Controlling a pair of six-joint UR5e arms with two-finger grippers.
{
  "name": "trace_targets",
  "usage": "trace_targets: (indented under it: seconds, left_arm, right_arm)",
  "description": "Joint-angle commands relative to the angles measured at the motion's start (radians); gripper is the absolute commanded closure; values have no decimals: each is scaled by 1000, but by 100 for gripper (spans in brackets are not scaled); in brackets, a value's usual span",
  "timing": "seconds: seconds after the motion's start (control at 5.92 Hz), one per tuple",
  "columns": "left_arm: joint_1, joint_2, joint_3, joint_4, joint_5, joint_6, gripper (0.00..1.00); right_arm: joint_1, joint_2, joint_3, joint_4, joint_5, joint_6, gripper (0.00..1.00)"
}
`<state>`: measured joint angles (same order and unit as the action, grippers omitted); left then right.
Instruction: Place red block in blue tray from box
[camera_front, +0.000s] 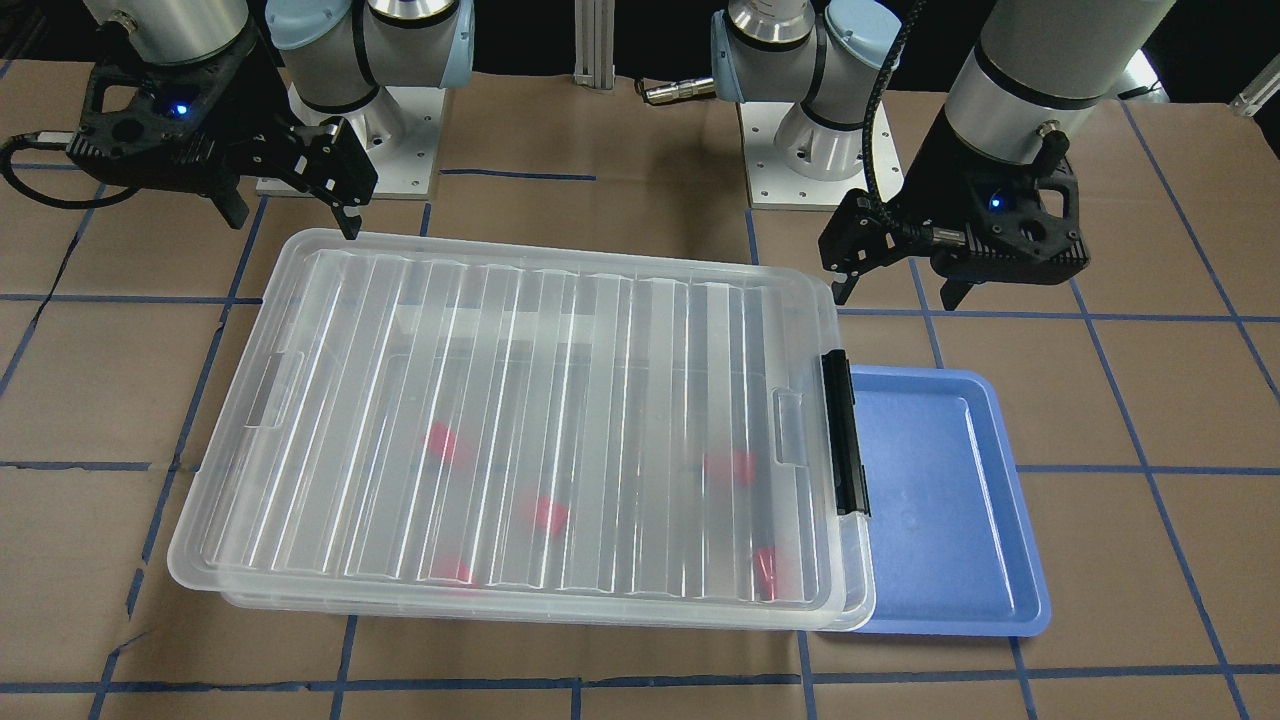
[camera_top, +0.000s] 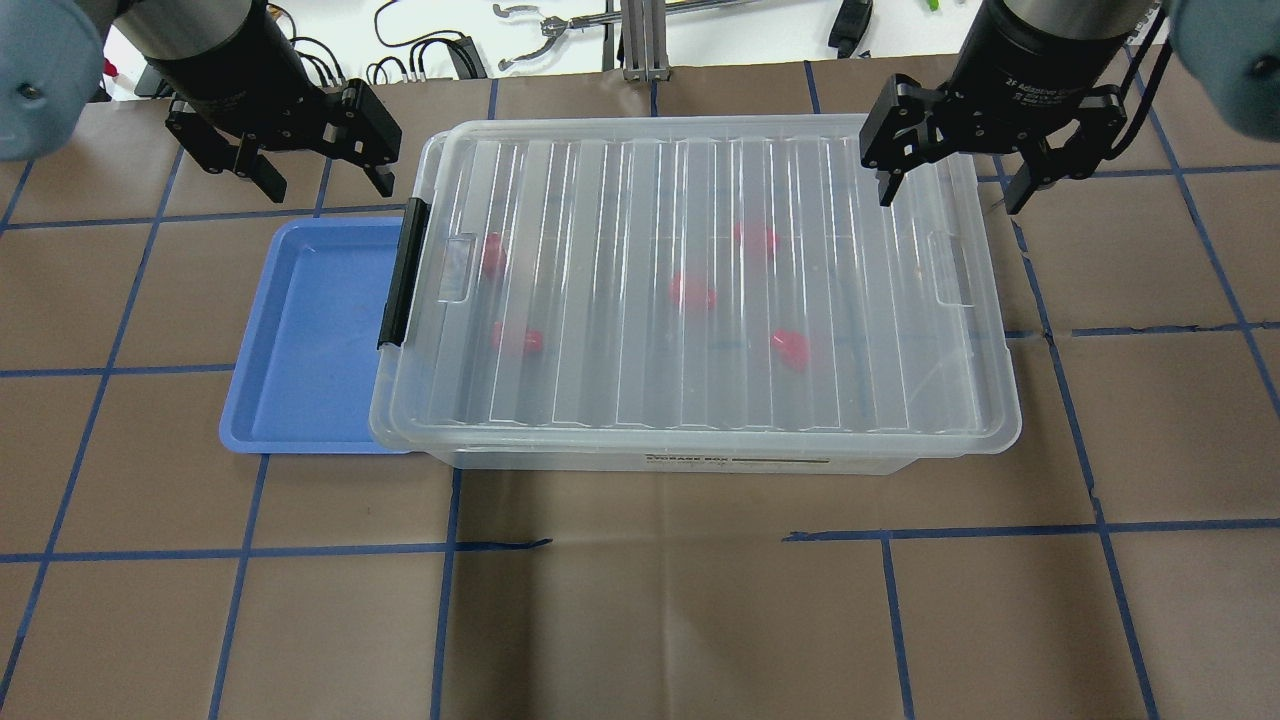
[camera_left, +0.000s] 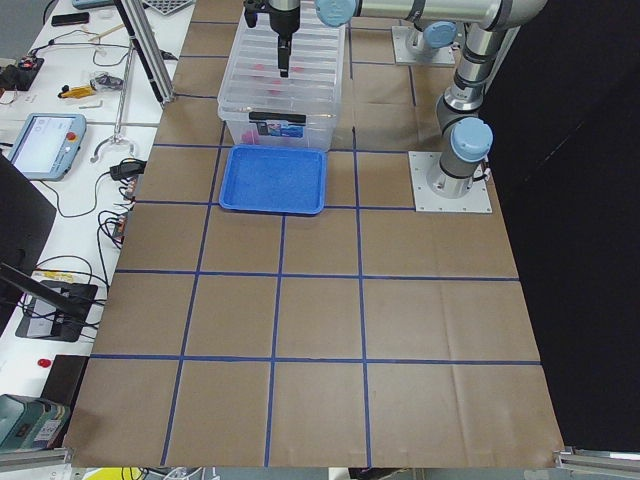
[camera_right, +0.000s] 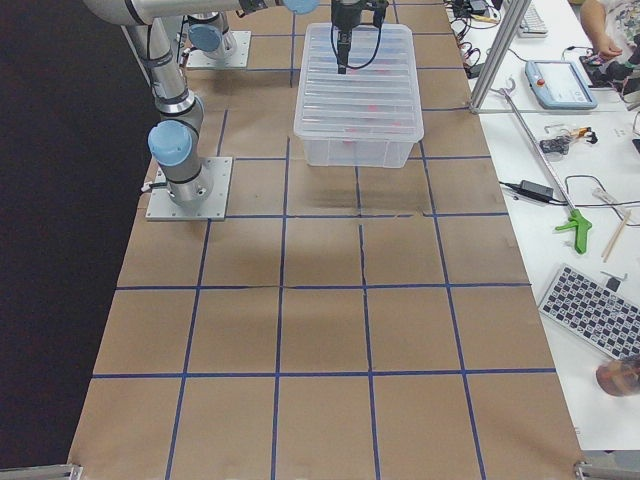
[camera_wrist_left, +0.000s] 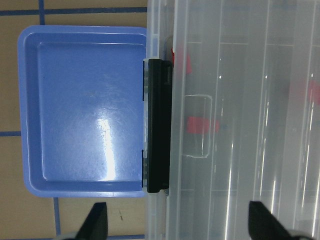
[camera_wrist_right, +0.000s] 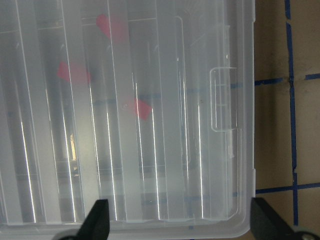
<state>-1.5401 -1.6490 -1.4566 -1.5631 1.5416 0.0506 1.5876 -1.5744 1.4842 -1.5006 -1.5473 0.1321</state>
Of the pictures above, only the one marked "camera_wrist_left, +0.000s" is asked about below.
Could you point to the red block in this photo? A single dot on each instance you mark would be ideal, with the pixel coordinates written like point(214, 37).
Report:
point(201, 125)
point(182, 59)
point(313, 92)

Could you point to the blue plastic tray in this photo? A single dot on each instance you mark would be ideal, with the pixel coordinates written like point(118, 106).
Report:
point(81, 110)

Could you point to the black box latch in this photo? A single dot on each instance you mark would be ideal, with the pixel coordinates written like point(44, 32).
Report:
point(159, 90)

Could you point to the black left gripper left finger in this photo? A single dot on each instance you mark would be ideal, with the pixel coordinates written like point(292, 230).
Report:
point(95, 226)

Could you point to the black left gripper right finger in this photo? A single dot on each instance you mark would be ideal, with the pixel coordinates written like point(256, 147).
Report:
point(262, 225)

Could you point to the clear ribbed box lid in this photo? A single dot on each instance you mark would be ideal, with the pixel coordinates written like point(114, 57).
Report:
point(245, 120)

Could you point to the clear plastic storage box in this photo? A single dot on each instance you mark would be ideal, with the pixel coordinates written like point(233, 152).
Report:
point(156, 125)

